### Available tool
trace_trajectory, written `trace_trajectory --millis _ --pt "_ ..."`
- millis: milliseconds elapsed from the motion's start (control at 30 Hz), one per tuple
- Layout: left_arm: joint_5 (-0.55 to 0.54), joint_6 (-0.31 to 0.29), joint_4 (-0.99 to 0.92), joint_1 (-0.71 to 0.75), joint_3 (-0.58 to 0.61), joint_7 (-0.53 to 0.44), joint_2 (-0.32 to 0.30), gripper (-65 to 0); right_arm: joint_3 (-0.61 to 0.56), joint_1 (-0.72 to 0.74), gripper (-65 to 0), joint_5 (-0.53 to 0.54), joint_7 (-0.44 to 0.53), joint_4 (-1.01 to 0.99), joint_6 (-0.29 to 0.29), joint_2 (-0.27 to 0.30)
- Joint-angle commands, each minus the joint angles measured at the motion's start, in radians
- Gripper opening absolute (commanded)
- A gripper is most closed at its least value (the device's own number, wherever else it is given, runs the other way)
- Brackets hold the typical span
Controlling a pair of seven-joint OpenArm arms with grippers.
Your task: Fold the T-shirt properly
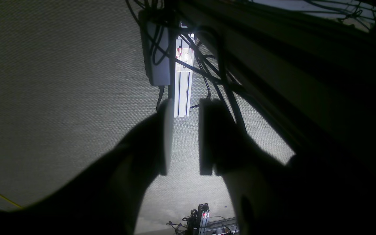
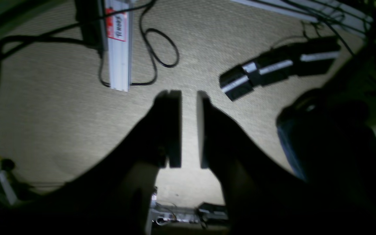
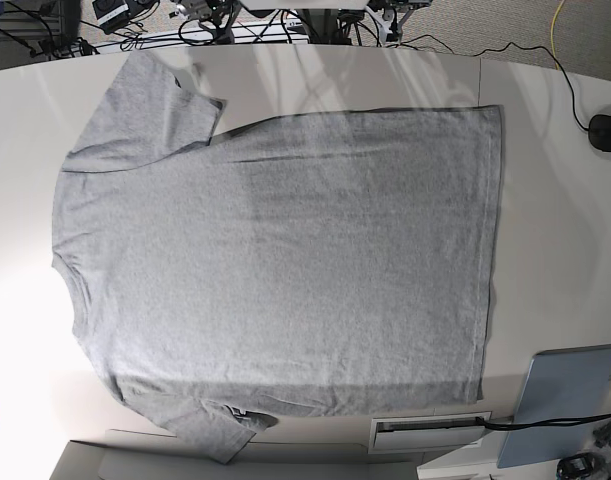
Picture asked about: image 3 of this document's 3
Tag grey T-shirt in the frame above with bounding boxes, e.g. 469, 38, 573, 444
52, 53, 503, 463

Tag blue-grey tablet panel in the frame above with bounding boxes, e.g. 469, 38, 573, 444
497, 345, 611, 469

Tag black computer mouse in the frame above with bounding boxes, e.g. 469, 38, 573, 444
587, 114, 611, 153

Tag black device with blue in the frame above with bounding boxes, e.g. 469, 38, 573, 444
556, 453, 597, 480

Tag white central mount stand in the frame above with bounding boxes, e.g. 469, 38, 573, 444
241, 0, 369, 45

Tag white cable slot tray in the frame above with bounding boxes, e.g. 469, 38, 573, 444
368, 411, 491, 455

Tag black mouse cable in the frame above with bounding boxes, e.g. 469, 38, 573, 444
394, 34, 592, 133

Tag grey camera box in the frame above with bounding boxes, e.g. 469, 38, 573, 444
92, 0, 129, 34

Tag black cable at tablet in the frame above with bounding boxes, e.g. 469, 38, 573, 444
475, 411, 611, 432

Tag yellow cable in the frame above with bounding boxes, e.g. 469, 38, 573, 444
549, 0, 567, 71

